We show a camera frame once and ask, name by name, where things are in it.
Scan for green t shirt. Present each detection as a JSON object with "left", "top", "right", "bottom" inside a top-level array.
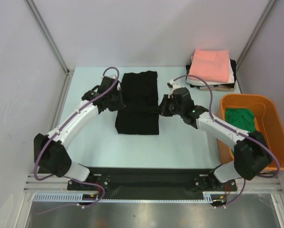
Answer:
[{"left": 225, "top": 108, "right": 256, "bottom": 133}]

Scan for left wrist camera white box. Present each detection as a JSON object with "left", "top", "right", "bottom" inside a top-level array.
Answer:
[{"left": 100, "top": 75, "right": 121, "bottom": 91}]

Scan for pink folded t shirt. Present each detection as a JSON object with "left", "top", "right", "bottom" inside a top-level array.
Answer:
[{"left": 189, "top": 49, "right": 230, "bottom": 83}]

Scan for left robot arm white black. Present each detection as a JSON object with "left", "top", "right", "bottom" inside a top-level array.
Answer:
[{"left": 34, "top": 75, "right": 125, "bottom": 190}]

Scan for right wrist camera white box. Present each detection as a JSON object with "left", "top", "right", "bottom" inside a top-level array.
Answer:
[{"left": 167, "top": 80, "right": 181, "bottom": 98}]

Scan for left aluminium corner post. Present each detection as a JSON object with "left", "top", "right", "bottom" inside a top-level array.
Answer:
[{"left": 24, "top": 0, "right": 72, "bottom": 74}]

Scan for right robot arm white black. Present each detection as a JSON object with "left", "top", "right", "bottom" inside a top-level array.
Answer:
[{"left": 158, "top": 86, "right": 276, "bottom": 190}]

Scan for orange plastic bin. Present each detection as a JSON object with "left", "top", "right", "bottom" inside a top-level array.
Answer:
[{"left": 214, "top": 94, "right": 284, "bottom": 171}]

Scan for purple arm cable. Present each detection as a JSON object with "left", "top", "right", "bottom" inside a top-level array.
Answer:
[
  {"left": 172, "top": 75, "right": 282, "bottom": 209},
  {"left": 33, "top": 66, "right": 120, "bottom": 214}
]

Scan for black folded t shirt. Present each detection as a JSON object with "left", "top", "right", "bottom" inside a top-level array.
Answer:
[{"left": 186, "top": 59, "right": 237, "bottom": 91}]

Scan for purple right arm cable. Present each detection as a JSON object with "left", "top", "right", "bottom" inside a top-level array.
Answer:
[{"left": 172, "top": 75, "right": 282, "bottom": 209}]

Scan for aluminium frame rail front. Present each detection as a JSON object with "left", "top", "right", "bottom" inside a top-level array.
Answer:
[{"left": 24, "top": 174, "right": 283, "bottom": 194}]

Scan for beige folded t shirt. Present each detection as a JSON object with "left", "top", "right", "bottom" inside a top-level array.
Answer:
[{"left": 198, "top": 84, "right": 236, "bottom": 92}]

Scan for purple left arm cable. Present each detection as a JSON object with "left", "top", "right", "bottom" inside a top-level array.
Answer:
[{"left": 33, "top": 66, "right": 120, "bottom": 214}]

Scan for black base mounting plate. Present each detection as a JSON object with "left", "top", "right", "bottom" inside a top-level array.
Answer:
[{"left": 38, "top": 166, "right": 237, "bottom": 192}]

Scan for black t shirt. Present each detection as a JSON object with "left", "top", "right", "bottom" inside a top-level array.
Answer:
[
  {"left": 115, "top": 71, "right": 159, "bottom": 135},
  {"left": 186, "top": 59, "right": 237, "bottom": 91}
]

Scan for slotted cable duct rail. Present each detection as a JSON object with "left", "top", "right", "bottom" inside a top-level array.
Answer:
[{"left": 33, "top": 192, "right": 224, "bottom": 204}]

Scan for right aluminium corner post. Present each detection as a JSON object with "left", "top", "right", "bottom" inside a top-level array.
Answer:
[{"left": 236, "top": 0, "right": 278, "bottom": 70}]

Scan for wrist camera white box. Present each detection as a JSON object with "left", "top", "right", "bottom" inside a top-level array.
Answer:
[
  {"left": 167, "top": 80, "right": 181, "bottom": 98},
  {"left": 100, "top": 75, "right": 121, "bottom": 91}
]

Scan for aluminium corner post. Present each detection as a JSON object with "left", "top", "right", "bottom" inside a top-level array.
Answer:
[
  {"left": 24, "top": 0, "right": 72, "bottom": 74},
  {"left": 236, "top": 0, "right": 278, "bottom": 70}
]

